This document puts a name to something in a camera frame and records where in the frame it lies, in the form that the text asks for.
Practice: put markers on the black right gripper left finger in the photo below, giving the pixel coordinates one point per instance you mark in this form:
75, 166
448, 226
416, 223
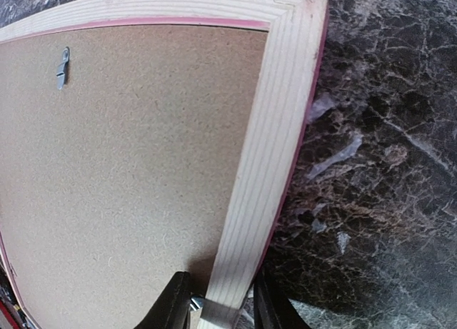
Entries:
171, 310

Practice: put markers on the brown cardboard backing board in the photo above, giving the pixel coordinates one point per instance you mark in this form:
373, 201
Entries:
112, 184

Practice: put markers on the metal turn clip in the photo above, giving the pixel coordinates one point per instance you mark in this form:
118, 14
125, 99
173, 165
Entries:
196, 302

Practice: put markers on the metal hanger clip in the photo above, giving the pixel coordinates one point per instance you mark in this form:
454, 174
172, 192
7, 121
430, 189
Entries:
62, 72

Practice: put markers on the light wooden picture frame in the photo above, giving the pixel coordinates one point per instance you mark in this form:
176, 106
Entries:
285, 88

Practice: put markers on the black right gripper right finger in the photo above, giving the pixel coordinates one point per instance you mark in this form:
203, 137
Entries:
271, 308

